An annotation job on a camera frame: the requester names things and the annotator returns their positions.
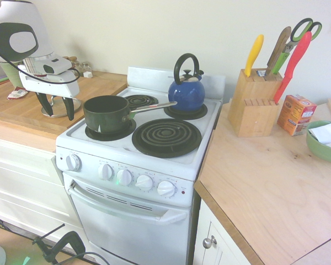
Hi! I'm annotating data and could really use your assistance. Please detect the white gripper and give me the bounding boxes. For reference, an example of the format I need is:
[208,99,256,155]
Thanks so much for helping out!
[18,64,81,121]

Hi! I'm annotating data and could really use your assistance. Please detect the glass pot lid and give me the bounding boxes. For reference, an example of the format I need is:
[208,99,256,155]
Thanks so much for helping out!
[41,94,82,119]

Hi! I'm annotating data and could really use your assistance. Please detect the red white packet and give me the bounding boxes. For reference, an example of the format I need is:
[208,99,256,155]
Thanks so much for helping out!
[6,87,30,100]

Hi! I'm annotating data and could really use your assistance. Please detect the dark green saucepan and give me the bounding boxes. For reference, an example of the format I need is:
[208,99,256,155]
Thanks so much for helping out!
[83,95,178,134]

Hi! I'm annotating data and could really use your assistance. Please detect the white stove knob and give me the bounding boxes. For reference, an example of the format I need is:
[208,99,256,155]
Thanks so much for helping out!
[135,174,154,192]
[116,168,134,187]
[65,153,82,172]
[98,163,115,182]
[156,181,176,198]

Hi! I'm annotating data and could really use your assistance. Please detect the green ribbed utensil cup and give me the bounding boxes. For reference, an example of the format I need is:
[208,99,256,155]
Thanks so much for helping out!
[0,61,24,88]

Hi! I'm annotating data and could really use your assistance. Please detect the small black coil burner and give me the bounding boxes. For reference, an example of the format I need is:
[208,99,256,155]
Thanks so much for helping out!
[123,94,159,109]
[84,118,137,142]
[164,102,209,120]

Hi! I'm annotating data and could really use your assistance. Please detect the white drawer cabinet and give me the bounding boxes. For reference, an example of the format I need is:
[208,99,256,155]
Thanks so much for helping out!
[0,134,86,245]

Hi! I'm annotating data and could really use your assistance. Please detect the large black coil burner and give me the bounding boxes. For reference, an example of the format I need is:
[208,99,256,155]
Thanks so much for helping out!
[131,118,203,159]

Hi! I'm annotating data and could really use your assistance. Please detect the white electric stove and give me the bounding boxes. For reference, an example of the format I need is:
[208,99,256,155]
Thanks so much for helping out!
[55,66,227,265]

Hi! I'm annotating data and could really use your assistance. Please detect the black clamp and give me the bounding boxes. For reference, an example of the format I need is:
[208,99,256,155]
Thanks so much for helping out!
[31,222,85,264]

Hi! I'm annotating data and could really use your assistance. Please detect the wooden knife block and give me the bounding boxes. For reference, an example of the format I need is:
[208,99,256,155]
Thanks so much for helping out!
[227,67,284,138]

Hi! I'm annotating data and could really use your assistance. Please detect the metal cabinet knob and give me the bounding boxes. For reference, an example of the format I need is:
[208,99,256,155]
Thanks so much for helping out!
[202,235,218,249]

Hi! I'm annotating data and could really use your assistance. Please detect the white cabinet with knob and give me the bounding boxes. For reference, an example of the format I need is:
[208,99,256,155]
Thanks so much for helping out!
[193,198,256,265]

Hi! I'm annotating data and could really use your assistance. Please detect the orange baking soda box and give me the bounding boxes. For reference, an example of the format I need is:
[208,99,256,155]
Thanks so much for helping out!
[276,94,318,137]

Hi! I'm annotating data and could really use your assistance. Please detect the red knife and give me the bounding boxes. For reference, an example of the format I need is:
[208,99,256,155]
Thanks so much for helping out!
[273,30,313,105]

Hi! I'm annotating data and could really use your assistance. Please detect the green black scissors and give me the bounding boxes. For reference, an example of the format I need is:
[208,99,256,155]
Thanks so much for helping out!
[281,17,323,54]

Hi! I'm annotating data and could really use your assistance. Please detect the green ceramic bowl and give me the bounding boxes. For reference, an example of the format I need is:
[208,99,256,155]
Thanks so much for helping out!
[305,120,331,165]

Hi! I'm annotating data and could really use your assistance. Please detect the white paper napkin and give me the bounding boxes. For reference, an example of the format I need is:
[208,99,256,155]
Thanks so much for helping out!
[308,120,331,151]

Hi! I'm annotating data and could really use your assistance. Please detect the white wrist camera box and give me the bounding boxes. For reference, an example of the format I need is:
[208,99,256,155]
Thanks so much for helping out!
[42,56,73,76]

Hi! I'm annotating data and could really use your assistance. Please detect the white oven door handle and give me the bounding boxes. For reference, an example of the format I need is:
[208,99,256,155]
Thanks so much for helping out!
[67,184,191,226]

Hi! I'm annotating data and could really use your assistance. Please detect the blue kettle black handle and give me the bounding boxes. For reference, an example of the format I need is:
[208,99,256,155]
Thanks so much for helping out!
[168,53,206,112]

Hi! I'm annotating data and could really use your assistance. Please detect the yellow handled knife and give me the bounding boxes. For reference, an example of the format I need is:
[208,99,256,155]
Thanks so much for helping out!
[244,34,265,78]

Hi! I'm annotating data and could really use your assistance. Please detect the light green handled knife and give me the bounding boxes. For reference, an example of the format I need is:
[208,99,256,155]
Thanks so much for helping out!
[271,51,291,76]

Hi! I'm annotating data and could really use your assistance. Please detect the wooden handled knife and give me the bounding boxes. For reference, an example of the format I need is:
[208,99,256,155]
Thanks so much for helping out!
[265,26,292,77]

